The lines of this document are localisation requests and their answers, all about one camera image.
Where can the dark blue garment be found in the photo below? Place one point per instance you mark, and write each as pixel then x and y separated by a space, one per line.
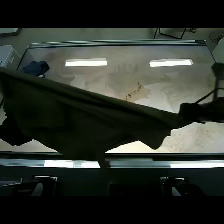
pixel 36 68

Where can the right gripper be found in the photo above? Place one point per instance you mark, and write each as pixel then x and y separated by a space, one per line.
pixel 189 112

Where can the olive green garment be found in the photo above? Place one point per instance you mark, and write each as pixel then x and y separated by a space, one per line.
pixel 76 123

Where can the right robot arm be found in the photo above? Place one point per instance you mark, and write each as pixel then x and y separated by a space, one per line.
pixel 213 110

